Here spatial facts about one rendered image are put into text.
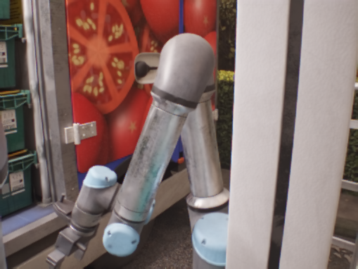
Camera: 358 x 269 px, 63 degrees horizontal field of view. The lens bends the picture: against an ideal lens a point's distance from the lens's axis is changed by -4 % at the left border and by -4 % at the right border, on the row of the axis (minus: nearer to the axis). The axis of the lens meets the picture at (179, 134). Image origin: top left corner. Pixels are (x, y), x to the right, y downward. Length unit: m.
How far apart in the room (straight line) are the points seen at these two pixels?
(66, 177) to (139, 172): 0.83
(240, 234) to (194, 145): 0.54
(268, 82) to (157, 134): 0.44
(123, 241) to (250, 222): 0.50
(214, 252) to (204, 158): 0.22
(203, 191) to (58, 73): 0.82
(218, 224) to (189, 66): 0.36
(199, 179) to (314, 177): 0.60
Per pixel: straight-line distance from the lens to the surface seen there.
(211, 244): 0.67
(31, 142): 1.60
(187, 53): 0.58
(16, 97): 1.41
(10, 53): 1.42
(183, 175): 2.23
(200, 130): 0.71
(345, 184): 1.30
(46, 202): 1.57
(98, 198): 0.80
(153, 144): 0.59
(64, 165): 1.40
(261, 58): 0.16
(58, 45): 1.33
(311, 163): 0.17
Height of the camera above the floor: 1.31
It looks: 14 degrees down
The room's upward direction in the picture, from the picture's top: straight up
